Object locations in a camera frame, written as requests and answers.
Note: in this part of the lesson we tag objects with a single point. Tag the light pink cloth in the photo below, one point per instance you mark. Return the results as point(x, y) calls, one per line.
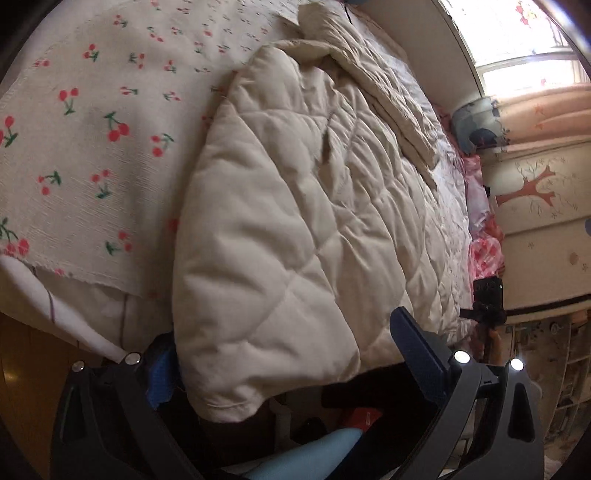
point(476, 184)

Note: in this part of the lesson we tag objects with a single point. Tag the person's right hand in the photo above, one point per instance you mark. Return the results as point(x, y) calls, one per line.
point(497, 346)

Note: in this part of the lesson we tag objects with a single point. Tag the cream quilted duvet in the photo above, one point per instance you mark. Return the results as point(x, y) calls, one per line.
point(286, 207)

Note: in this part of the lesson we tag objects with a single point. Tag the cherry print bed sheet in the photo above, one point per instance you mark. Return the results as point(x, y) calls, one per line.
point(92, 138)

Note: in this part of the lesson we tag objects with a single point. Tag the white bedside shelf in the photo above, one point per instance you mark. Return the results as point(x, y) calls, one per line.
point(565, 378)

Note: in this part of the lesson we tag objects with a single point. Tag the red object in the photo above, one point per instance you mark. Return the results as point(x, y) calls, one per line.
point(364, 417)

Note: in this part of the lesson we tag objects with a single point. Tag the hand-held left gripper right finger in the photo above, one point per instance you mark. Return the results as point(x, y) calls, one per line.
point(418, 353)

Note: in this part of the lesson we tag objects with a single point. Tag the window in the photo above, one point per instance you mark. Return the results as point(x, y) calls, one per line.
point(521, 32)

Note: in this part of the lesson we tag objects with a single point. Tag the pink floral pillow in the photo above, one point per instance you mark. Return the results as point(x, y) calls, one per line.
point(485, 251)

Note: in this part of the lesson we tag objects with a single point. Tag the blue cartoon print curtain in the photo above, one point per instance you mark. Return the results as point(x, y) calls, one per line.
point(475, 124)

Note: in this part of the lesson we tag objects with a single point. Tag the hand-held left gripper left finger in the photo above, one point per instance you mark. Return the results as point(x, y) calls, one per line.
point(159, 381)

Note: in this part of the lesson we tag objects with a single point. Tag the person's light blue trouser leg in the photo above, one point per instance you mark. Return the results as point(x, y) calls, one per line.
point(314, 457)

